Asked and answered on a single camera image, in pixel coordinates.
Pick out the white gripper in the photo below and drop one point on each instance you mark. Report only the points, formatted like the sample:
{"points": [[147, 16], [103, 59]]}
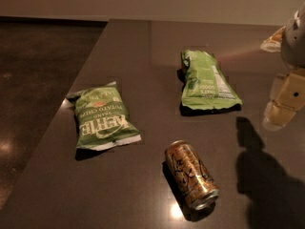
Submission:
{"points": [[294, 43]]}

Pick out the green chips bag back side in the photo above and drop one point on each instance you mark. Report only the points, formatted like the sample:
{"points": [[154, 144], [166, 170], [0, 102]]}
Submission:
{"points": [[206, 88]]}

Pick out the orange soda can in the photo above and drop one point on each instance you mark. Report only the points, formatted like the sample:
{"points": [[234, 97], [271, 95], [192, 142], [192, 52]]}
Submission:
{"points": [[193, 179]]}

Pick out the green Kettle chips bag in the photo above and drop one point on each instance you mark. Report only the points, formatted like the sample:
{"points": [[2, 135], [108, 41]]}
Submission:
{"points": [[102, 119]]}

